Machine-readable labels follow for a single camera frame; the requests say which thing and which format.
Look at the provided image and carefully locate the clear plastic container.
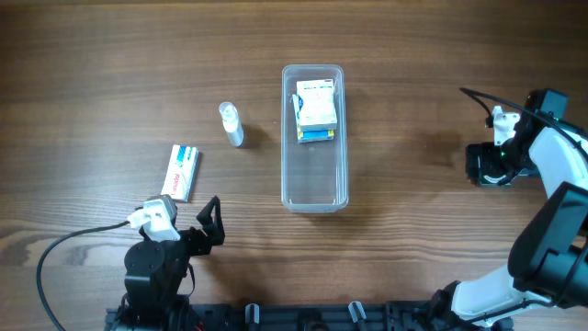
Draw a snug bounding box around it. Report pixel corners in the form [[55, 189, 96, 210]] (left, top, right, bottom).
[[281, 64, 349, 213]]

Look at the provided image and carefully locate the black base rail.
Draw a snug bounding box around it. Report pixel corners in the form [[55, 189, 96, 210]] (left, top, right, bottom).
[[105, 302, 478, 331]]

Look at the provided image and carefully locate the blue VapoDrops box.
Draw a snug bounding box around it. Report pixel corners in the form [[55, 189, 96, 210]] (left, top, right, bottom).
[[292, 95, 334, 143]]

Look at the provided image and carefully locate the white spray bottle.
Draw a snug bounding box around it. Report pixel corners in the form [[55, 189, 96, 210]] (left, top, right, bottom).
[[219, 102, 244, 147]]

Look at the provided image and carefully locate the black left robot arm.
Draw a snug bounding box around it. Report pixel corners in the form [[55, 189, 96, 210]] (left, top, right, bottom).
[[110, 195, 225, 330]]

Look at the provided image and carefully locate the black left camera cable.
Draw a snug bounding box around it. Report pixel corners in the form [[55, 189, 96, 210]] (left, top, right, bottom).
[[35, 221, 131, 331]]

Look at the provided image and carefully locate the white Panadol box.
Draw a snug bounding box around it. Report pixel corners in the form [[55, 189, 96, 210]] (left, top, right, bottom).
[[161, 144, 199, 202]]

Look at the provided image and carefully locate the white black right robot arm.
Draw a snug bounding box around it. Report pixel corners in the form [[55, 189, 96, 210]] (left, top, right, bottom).
[[415, 88, 587, 330]]

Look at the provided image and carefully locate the white medicine box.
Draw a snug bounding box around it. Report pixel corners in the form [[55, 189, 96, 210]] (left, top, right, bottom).
[[297, 79, 337, 131]]

